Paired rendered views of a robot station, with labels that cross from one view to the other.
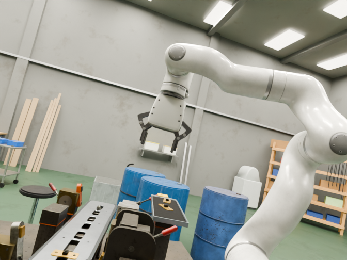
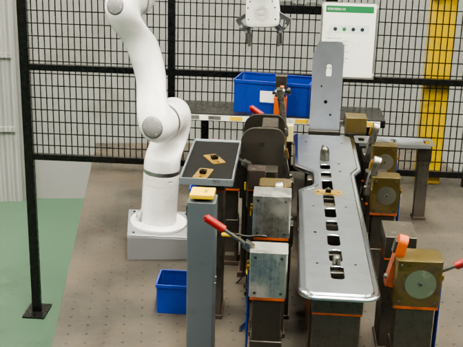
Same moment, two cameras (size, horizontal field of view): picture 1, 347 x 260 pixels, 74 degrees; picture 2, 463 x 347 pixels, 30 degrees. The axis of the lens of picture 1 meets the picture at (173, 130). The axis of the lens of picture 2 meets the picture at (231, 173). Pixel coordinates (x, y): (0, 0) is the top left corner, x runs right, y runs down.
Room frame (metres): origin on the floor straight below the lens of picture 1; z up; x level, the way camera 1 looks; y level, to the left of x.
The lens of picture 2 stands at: (3.30, 0.36, 1.86)
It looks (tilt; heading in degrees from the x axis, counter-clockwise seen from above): 18 degrees down; 189
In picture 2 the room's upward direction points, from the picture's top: 1 degrees clockwise
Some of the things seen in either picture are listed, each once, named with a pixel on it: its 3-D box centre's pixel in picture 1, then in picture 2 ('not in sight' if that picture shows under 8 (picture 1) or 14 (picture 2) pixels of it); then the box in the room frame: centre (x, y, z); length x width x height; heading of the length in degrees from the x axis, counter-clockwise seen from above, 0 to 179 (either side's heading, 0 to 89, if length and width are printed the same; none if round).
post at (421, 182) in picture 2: not in sight; (421, 182); (0.16, 0.58, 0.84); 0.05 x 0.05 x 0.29; 6
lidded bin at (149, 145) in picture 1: (151, 145); not in sight; (7.58, 0.60, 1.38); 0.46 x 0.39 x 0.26; 105
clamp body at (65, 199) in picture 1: (60, 221); (417, 324); (1.38, 0.52, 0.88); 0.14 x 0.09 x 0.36; 96
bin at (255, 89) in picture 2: not in sight; (274, 93); (-0.07, -0.01, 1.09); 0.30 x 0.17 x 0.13; 86
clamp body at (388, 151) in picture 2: not in sight; (384, 191); (0.38, 0.44, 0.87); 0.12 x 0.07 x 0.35; 96
